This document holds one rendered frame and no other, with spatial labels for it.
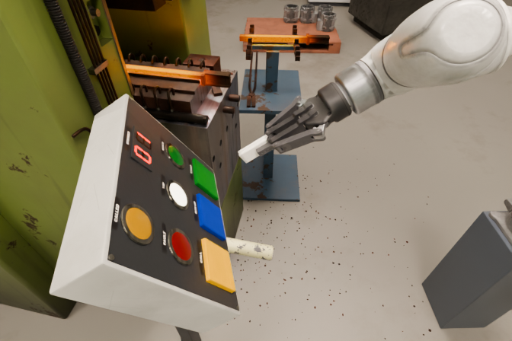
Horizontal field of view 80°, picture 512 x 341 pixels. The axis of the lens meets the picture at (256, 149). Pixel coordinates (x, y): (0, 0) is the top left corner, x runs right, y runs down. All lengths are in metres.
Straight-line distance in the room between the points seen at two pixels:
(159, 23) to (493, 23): 1.09
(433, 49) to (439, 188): 1.90
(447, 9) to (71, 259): 0.51
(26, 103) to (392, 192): 1.90
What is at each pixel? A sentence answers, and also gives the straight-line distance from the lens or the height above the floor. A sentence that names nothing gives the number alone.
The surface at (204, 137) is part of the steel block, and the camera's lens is 0.98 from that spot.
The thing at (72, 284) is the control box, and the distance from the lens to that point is 0.41.
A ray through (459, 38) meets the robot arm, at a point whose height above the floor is 1.36.
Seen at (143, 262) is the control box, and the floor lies 1.15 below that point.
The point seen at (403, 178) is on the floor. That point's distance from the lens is 2.24.
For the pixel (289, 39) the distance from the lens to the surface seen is 1.47.
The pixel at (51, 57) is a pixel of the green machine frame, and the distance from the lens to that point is 0.73.
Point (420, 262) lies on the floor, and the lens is 1.89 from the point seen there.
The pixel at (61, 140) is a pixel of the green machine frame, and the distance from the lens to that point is 0.79.
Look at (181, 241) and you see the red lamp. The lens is 0.49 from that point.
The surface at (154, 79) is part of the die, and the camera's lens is 1.09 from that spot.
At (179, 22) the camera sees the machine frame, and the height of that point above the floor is 1.08.
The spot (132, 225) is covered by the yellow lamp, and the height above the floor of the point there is 1.17.
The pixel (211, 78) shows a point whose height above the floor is 1.00.
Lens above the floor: 1.50
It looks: 42 degrees down
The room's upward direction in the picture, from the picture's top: straight up
